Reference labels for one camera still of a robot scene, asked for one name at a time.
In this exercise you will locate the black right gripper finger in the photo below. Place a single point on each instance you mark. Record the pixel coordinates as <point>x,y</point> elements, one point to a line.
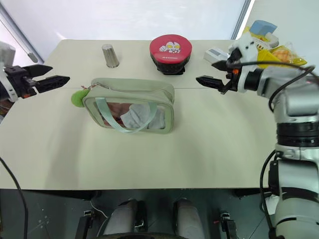
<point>209,81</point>
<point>220,65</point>

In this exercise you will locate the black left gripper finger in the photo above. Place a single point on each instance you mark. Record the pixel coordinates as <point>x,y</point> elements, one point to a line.
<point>38,70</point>
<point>53,82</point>

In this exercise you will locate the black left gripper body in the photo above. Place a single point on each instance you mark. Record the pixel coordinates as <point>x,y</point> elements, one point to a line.
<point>18,79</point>

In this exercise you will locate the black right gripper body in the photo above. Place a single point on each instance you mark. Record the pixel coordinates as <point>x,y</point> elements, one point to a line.
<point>232,74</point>

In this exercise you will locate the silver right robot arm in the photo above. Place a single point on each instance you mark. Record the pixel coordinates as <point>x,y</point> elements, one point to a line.
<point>296,104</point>

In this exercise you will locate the green transparent toiletry bag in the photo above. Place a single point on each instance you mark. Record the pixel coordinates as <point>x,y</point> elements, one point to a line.
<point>139,95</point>

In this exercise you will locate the white rectangular box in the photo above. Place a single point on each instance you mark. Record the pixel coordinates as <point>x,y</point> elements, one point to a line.
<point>214,54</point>

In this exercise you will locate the grey metal rod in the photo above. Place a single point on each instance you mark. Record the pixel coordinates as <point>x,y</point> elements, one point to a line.
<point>30,53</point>

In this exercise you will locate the green pompom charm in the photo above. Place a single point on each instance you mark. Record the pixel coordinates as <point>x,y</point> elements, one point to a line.
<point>79,98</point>

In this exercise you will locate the red lidded cartoon bowl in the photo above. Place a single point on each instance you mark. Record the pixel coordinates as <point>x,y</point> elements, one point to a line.
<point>171,51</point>

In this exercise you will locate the yellow snack bag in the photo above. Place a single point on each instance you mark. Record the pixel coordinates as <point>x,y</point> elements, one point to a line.
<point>281,55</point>

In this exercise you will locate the blue box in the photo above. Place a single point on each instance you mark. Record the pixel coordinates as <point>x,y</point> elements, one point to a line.
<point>262,27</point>

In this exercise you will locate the metal cup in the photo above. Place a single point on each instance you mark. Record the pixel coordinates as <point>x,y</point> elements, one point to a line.
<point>110,55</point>

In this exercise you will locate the grey folded cloth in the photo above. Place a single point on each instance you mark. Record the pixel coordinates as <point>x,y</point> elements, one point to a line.
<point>139,117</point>

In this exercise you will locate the grey rounded shape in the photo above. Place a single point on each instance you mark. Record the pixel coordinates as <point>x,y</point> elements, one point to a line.
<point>122,219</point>
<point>187,217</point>

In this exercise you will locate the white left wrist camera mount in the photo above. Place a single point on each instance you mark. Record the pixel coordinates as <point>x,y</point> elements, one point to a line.
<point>6,52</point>

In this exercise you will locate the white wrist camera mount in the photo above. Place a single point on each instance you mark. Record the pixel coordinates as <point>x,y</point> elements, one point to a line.
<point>246,43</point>
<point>6,52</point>

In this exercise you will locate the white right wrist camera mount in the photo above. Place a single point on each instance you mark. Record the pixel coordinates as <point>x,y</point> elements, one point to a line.
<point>246,43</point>

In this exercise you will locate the black table frame bracket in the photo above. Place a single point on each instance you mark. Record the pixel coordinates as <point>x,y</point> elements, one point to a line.
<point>228,224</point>
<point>84,224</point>

